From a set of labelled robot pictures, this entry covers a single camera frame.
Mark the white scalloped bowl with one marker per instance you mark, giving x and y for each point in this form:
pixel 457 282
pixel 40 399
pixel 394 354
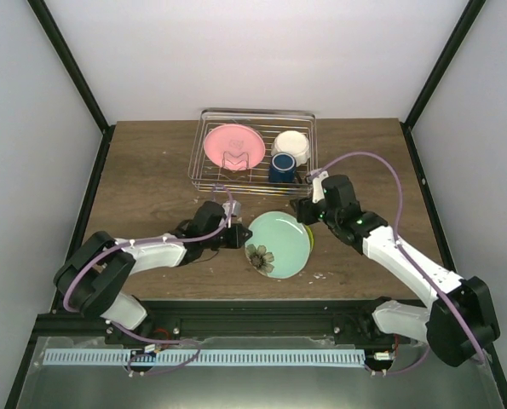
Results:
pixel 293 143

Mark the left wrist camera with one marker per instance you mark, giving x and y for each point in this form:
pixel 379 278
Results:
pixel 232 209

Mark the right black frame post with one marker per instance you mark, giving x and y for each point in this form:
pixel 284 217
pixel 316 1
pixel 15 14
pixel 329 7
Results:
pixel 459 33

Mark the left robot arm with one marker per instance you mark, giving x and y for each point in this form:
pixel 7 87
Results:
pixel 92 280

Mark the pink plate with woven pattern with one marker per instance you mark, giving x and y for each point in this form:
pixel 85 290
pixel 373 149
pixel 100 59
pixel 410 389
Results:
pixel 234 147

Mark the metal wire dish rack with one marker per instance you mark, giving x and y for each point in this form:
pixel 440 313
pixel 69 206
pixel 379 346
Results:
pixel 204 174

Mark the black frame post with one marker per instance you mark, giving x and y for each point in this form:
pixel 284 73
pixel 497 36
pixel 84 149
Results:
pixel 59 44
pixel 459 33

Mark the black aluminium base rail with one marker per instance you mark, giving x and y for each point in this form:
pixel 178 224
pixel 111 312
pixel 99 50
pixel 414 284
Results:
pixel 349 321

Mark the dark blue mug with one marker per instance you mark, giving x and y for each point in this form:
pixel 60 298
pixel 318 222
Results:
pixel 282 168

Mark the mint green flower plate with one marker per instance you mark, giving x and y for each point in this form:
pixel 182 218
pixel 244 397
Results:
pixel 279 246

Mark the lime green small plate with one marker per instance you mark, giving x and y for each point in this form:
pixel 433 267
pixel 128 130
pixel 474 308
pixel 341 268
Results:
pixel 310 237

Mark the light blue slotted cable duct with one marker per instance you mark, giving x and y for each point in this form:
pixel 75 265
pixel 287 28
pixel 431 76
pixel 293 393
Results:
pixel 209 357

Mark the left black frame post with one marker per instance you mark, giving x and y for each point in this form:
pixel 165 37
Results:
pixel 59 44

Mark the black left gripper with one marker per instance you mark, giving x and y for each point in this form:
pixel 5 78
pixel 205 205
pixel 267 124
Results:
pixel 237 241

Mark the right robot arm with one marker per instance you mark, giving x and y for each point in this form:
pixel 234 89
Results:
pixel 457 318

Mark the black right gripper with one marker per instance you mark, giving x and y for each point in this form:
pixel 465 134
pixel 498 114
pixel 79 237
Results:
pixel 302 211

